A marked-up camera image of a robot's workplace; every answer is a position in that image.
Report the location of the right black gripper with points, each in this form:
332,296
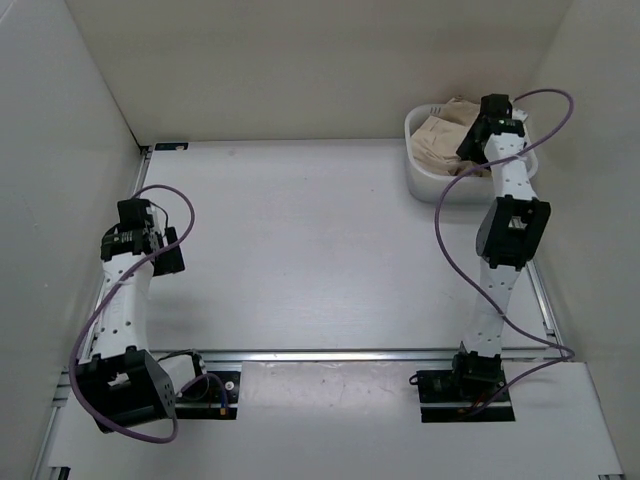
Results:
468,148

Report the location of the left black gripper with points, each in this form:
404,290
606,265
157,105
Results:
170,262

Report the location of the beige trousers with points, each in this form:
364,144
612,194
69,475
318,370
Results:
435,142

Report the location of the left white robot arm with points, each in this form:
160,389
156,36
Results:
113,375

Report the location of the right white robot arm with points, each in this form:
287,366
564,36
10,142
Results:
506,241

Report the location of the white plastic basket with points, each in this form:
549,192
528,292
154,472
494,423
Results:
425,175

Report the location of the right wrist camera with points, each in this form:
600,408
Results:
496,106

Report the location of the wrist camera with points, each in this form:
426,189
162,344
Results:
496,106
134,214

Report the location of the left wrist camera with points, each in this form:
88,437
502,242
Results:
134,214

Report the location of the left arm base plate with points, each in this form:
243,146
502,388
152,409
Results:
211,400

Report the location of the aluminium frame rail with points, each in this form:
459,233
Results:
328,355

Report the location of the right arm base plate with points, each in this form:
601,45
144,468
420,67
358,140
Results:
441,401

